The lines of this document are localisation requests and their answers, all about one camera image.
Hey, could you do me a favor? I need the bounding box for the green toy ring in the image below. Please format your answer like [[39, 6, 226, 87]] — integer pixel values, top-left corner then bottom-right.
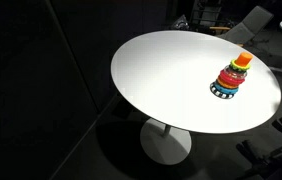
[[230, 59, 251, 72]]

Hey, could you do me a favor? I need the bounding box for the orange stacker rod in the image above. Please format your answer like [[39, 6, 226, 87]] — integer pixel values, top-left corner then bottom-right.
[[236, 51, 254, 68]]

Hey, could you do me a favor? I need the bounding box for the black white striped stacker base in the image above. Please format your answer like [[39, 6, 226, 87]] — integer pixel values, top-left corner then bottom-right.
[[209, 82, 236, 100]]

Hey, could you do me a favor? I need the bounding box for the wooden armrest bar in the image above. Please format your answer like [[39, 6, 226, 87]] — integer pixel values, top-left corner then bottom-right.
[[209, 25, 232, 32]]

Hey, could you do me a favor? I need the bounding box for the dark metal rack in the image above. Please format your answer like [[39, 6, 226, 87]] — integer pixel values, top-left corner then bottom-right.
[[190, 0, 223, 32]]

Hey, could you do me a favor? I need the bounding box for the grey lounge chair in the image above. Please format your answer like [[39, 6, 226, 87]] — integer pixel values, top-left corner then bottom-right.
[[219, 5, 275, 46]]

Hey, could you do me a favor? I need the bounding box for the black purple equipment assembly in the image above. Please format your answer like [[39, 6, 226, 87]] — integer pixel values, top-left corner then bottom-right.
[[235, 146, 282, 180]]

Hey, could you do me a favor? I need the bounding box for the white table pedestal base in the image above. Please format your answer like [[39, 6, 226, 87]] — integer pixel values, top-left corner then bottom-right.
[[139, 118, 193, 166]]

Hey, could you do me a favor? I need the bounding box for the blue toy ring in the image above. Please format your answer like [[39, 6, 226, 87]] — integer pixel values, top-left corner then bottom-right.
[[213, 81, 240, 95]]

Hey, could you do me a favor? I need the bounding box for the orange toy ring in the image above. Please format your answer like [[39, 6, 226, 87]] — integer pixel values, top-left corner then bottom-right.
[[216, 77, 241, 90]]

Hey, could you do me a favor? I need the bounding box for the red toy ring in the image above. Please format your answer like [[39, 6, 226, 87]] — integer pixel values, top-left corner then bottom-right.
[[218, 69, 246, 86]]

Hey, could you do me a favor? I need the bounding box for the clear beaded toy ring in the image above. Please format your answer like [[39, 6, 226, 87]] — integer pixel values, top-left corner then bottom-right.
[[223, 65, 248, 80]]

